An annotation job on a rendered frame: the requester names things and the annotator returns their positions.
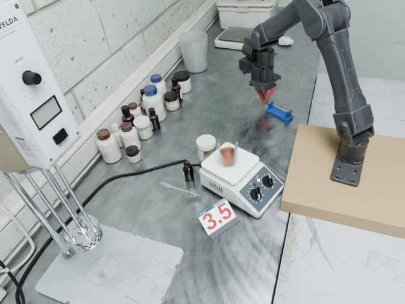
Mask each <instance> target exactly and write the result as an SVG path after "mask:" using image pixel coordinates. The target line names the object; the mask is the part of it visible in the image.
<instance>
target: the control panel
mask: <svg viewBox="0 0 405 304"><path fill-rule="evenodd" d="M267 174H270V175H271V178H272V179H273V185H272V186H271V187H266V186H265V185H264V184H263V183H262V178H263V177H264V176H266V175H267ZM257 179H260V181H259V182H258V181H257ZM253 183H255V184H256V185H255V186H253ZM282 185H283V184H282V183H281V182H280V181H279V180H278V179H277V178H276V177H275V176H274V175H273V174H272V173H271V172H270V171H269V170H268V169H267V168H266V167H265V166H263V167H262V168H261V169H260V170H259V171H258V172H257V173H256V174H255V175H254V177H253V178H252V179H251V180H250V181H249V182H248V183H247V184H246V185H245V186H244V187H243V188H242V189H241V190H240V191H239V193H240V194H241V195H242V196H243V197H244V198H245V199H246V200H247V201H248V202H249V203H250V204H251V205H252V206H253V207H254V208H255V209H256V211H257V212H260V211H261V210H262V209H263V208H264V207H265V205H266V204H267V203H268V201H269V200H270V199H271V198H272V197H273V196H274V195H275V193H276V192H277V191H278V190H279V189H280V188H281V187H282ZM256 187H259V188H260V192H261V194H262V197H261V199H260V200H258V201H255V200H253V199H252V198H251V196H250V191H251V190H252V189H255V188H256Z"/></svg>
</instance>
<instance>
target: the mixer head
mask: <svg viewBox="0 0 405 304"><path fill-rule="evenodd" d="M81 137H82V133H81V131H80V128H79V126H78V124H77V122H76V120H75V118H74V116H73V114H72V112H71V110H70V107H69V105H68V103H67V101H66V98H65V97H64V95H63V92H62V91H61V88H60V86H59V84H58V82H57V79H56V77H55V75H54V73H53V71H52V69H51V67H50V65H49V63H48V60H47V58H46V56H45V54H44V52H43V49H42V47H41V46H40V43H39V41H38V39H37V37H36V35H35V33H34V30H33V28H32V26H31V24H30V22H29V20H28V18H27V16H26V14H25V11H24V9H23V7H22V5H21V3H20V0H0V171H3V172H7V173H9V174H16V175H18V174H30V173H34V172H36V171H39V170H41V169H51V168H52V167H53V166H54V165H55V164H56V163H57V162H58V161H59V160H60V159H61V158H62V157H63V156H64V155H65V154H66V153H67V152H68V151H69V150H70V148H71V147H72V146H73V145H74V144H75V143H76V142H77V141H78V140H79V139H80V138H81Z"/></svg>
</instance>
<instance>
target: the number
mask: <svg viewBox="0 0 405 304"><path fill-rule="evenodd" d="M233 215H234V213H233V212H232V210H231V209H230V207H229V205H228V203H227V201H226V200H225V201H224V202H222V203H221V204H219V205H217V206H216V207H214V208H213V209H212V210H210V211H208V212H207V213H205V214H204V215H202V216H201V217H200V219H201V221H202V223H203V225H204V226H205V228H206V230H207V231H208V233H209V232H210V231H212V230H213V229H214V228H216V227H218V226H219V225H220V224H222V223H223V222H225V221H227V220H228V219H229V218H231V217H232V216H233Z"/></svg>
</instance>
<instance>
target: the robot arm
mask: <svg viewBox="0 0 405 304"><path fill-rule="evenodd" d="M322 6H324V7H322ZM350 20H351V10H350V8H349V6H348V4H347V3H346V2H345V1H344V0H293V1H291V2H290V3H289V4H288V5H287V6H285V7H284V8H283V9H282V10H280V11H279V12H278V13H277V14H275V15H274V16H273V17H270V18H269V19H267V20H265V21H264V22H262V23H260V24H258V26H256V27H255V28H254V29H253V32H252V34H251V35H250V36H247V37H245V38H244V44H243V46H242V53H243V54H244V55H246V57H244V58H242V59H240V60H239V69H241V71H242V73H243V75H245V74H247V73H251V80H250V81H249V85H250V86H252V87H253V85H254V88H255V90H256V92H257V93H258V95H259V97H260V99H261V101H262V103H263V104H266V103H267V101H268V100H269V99H270V97H271V95H272V93H273V92H274V91H275V89H276V87H277V84H276V83H274V82H275V81H277V80H279V79H280V80H281V75H278V74H275V73H274V48H272V47H270V46H274V45H277V44H279V38H281V37H282V36H284V33H285V32H286V31H287V30H289V29H290V28H292V27H294V26H295V25H296V24H298V23H300V22H302V25H303V28H304V31H305V32H306V34H307V35H308V36H309V37H310V38H311V40H312V41H316V44H317V47H318V48H319V50H320V52H321V54H322V57H323V59H324V62H325V66H326V68H327V73H328V77H329V80H330V84H331V88H332V91H333V96H334V109H335V112H336V113H334V114H333V119H334V123H335V126H336V131H337V135H338V136H339V139H340V140H341V142H340V145H339V148H338V151H337V155H336V159H335V162H334V165H333V169H332V172H331V176H330V180H332V181H334V182H338V183H341V184H345V185H348V186H352V187H358V185H359V183H360V177H361V173H362V168H363V162H364V159H365V153H366V149H367V147H368V144H369V138H371V137H373V136H374V134H375V133H374V127H373V123H374V116H373V113H372V108H371V105H370V104H367V102H366V98H365V96H364V95H363V93H362V90H361V88H360V85H359V82H358V79H357V74H356V70H355V67H354V63H353V58H352V55H351V50H350V43H349V36H350V35H349V32H348V28H349V27H350ZM338 168H339V169H340V170H338ZM354 173H356V174H354Z"/></svg>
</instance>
